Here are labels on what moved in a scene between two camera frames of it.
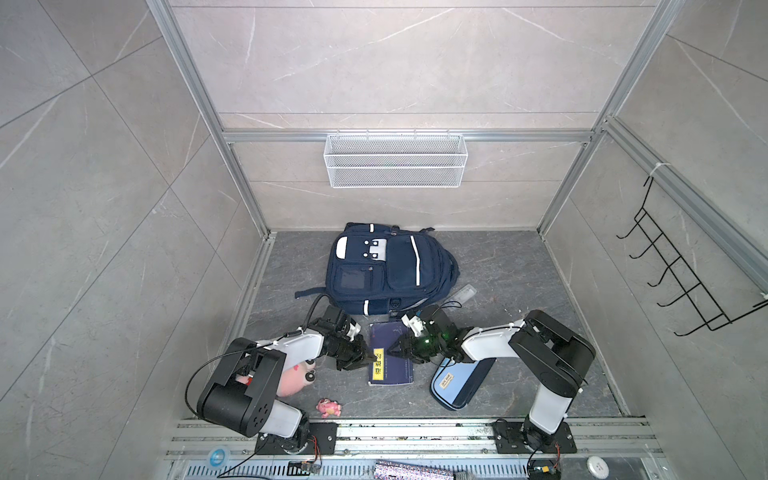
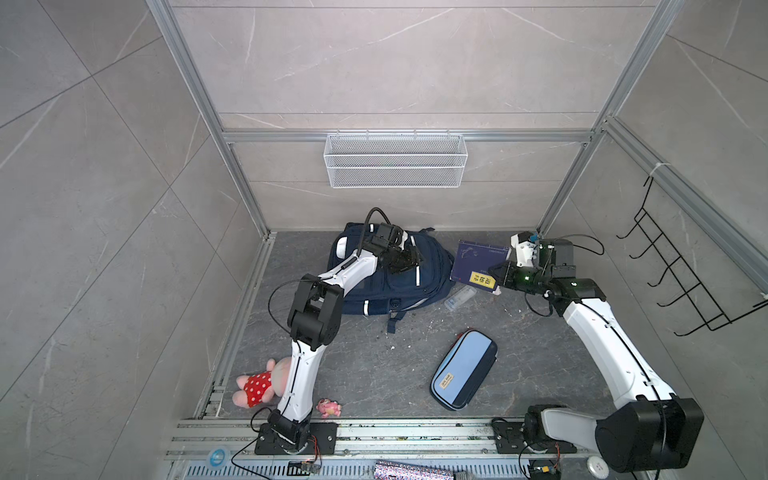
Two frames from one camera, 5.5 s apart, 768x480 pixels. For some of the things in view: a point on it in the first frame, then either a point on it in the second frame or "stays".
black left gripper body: (351, 354) -> (402, 258)
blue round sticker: (217, 457) stays
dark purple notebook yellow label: (387, 369) -> (472, 262)
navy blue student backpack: (380, 269) stays
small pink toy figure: (327, 407) stays
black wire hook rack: (707, 309) stays
